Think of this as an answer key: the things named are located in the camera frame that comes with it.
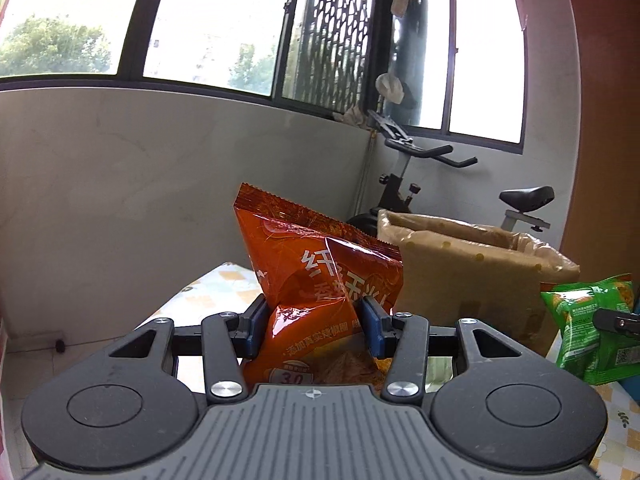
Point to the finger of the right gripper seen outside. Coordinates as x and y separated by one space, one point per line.
617 322

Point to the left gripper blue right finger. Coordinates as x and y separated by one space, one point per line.
403 338

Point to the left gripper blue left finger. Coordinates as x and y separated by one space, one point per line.
227 337

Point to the green chip bag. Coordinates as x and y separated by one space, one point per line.
593 355

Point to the orange red chip bag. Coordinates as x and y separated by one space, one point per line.
312 270

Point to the floral checkered tablecloth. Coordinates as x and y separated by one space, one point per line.
228 287

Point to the cardboard box with plastic liner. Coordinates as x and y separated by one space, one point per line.
454 269

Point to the wooden wardrobe panel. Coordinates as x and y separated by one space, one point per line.
602 227

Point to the white bag on stick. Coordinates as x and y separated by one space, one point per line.
390 88

